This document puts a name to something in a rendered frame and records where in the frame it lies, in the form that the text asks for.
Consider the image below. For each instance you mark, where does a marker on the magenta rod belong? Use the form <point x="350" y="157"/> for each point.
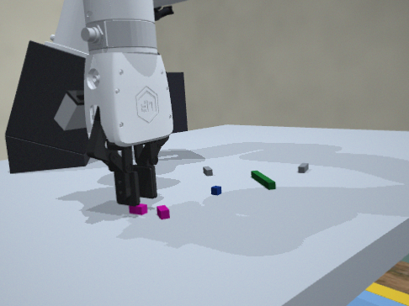
<point x="139" y="209"/>
<point x="163" y="212"/>

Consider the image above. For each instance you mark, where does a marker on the small blue cube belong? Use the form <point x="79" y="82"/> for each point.
<point x="216" y="190"/>

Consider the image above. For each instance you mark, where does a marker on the green rod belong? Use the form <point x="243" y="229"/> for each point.
<point x="262" y="179"/>

